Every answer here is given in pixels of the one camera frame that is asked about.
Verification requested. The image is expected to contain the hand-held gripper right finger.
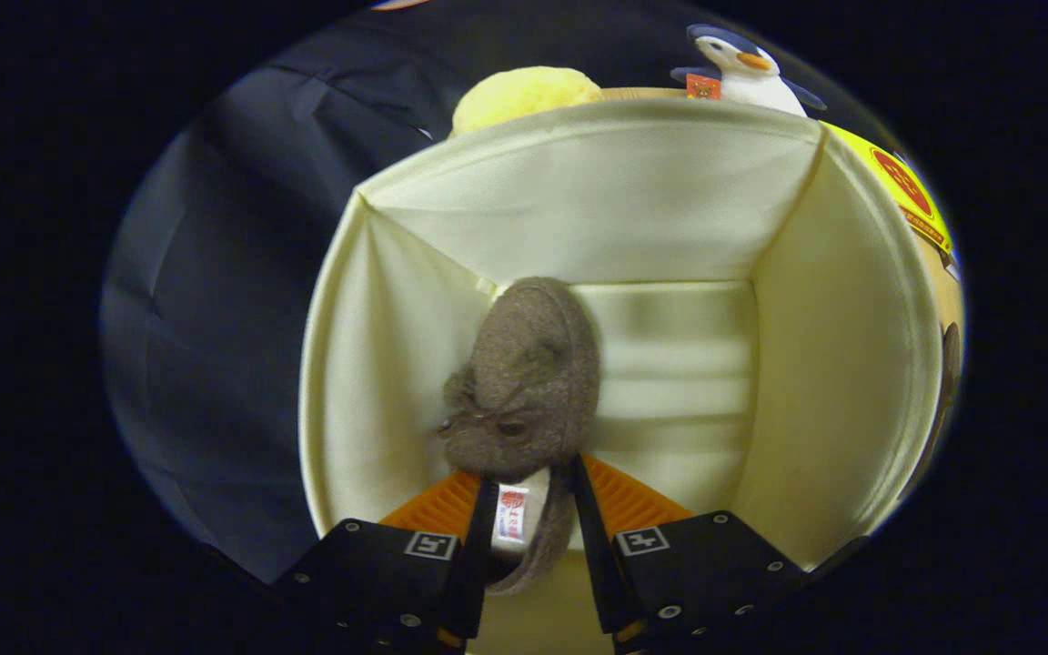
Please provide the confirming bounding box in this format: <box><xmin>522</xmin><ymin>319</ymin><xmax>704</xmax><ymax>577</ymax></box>
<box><xmin>569</xmin><ymin>455</ymin><xmax>811</xmax><ymax>655</ymax></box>

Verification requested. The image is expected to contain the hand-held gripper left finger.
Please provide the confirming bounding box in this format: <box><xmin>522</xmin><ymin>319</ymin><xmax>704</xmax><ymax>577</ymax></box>
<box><xmin>274</xmin><ymin>471</ymin><xmax>499</xmax><ymax>655</ymax></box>

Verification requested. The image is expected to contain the brown shoe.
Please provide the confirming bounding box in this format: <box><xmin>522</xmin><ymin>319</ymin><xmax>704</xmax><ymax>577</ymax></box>
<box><xmin>438</xmin><ymin>276</ymin><xmax>602</xmax><ymax>597</ymax></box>
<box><xmin>902</xmin><ymin>321</ymin><xmax>963</xmax><ymax>497</ymax></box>

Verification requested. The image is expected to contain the beige fabric storage box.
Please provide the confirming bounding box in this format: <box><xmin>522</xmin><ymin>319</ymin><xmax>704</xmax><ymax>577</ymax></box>
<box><xmin>299</xmin><ymin>97</ymin><xmax>943</xmax><ymax>655</ymax></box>

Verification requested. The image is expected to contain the black backdrop cloth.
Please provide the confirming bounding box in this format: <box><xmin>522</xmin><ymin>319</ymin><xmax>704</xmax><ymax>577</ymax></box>
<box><xmin>101</xmin><ymin>0</ymin><xmax>862</xmax><ymax>583</ymax></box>

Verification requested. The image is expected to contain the yellow bun plush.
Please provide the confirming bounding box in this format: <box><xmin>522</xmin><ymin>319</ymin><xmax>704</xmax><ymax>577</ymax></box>
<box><xmin>449</xmin><ymin>65</ymin><xmax>605</xmax><ymax>139</ymax></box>

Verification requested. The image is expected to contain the yellow book with red circle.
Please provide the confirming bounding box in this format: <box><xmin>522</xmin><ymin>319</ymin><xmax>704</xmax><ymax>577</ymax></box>
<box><xmin>822</xmin><ymin>121</ymin><xmax>955</xmax><ymax>256</ymax></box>

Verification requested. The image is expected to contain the penguin plush toy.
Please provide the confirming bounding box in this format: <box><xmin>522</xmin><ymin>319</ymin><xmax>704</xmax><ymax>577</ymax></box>
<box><xmin>670</xmin><ymin>23</ymin><xmax>828</xmax><ymax>119</ymax></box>

